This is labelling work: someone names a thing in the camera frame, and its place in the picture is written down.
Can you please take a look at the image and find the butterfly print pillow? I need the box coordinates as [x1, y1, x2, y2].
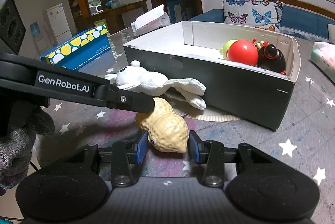
[223, 0, 283, 32]

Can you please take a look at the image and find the yellow peanut toy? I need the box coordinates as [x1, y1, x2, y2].
[136, 97, 189, 154]

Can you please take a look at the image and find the black bird toy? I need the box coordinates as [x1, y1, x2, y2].
[257, 42, 286, 75]

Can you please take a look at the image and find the grey gloved hand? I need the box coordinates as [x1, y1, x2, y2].
[1, 107, 55, 190]

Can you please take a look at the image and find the wooden display cabinet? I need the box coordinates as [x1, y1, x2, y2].
[68, 0, 148, 34]

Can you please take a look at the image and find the yellow-green ball toy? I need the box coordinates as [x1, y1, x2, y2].
[220, 39, 237, 60]

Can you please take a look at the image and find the pastel tissue pack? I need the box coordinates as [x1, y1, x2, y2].
[311, 42, 335, 79]

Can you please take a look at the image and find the water dispenser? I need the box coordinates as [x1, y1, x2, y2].
[30, 22, 48, 56]

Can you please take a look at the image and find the dark cardboard storage box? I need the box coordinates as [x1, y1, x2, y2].
[123, 21, 301, 130]

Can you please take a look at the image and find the white tissue box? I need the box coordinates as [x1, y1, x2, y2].
[131, 4, 171, 37]

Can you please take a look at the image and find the white plush dog toy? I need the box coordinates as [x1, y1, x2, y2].
[105, 60, 206, 110]

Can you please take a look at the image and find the white refrigerator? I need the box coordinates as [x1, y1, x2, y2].
[46, 4, 72, 44]

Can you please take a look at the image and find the blue sofa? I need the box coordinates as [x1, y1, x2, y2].
[190, 5, 334, 41]

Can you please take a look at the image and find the blue box with yellow dots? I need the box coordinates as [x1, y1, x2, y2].
[40, 24, 111, 70]

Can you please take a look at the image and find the red ball toy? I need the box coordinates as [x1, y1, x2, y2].
[227, 39, 258, 66]

